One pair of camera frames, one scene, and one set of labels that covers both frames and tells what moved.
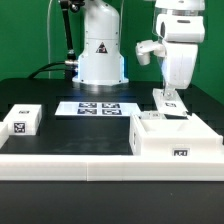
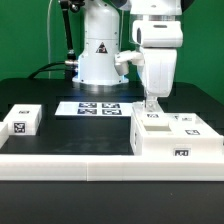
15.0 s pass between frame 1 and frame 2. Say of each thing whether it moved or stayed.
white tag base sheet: stayed
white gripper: moved
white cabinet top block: stayed
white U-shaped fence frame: stayed
